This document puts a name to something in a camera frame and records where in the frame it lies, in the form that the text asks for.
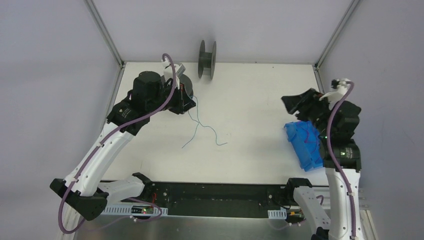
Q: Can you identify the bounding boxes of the thin red wire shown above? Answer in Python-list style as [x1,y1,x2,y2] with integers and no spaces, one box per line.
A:
[298,125,323,167]

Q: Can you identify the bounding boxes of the thin blue wire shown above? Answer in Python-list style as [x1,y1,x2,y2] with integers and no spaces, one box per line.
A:
[181,95,228,149]

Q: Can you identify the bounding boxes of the black cable spool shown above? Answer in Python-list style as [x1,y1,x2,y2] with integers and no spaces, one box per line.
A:
[197,40,217,80]

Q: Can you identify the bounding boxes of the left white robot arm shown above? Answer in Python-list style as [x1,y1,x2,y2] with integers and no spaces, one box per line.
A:
[50,71,196,221]

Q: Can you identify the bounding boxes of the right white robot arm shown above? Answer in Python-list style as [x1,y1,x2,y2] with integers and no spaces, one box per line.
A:
[281,88,364,240]

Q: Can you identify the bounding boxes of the black spool lying flat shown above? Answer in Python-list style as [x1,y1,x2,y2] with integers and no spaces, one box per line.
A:
[179,74,194,98]

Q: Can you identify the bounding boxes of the blue plastic bin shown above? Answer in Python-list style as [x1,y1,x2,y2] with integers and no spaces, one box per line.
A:
[284,121,323,172]

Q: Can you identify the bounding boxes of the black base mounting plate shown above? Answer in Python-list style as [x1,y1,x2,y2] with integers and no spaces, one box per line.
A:
[136,181,299,219]

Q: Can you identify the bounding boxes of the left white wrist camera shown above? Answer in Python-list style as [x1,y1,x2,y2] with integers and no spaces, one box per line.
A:
[161,59,186,89]

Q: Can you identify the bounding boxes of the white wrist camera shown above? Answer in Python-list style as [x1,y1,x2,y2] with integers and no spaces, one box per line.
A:
[161,59,186,89]
[319,78,352,103]

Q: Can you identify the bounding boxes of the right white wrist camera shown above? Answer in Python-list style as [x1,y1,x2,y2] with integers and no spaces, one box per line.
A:
[319,78,352,103]

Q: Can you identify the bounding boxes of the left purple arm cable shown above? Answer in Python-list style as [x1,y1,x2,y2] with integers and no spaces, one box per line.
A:
[57,53,177,235]

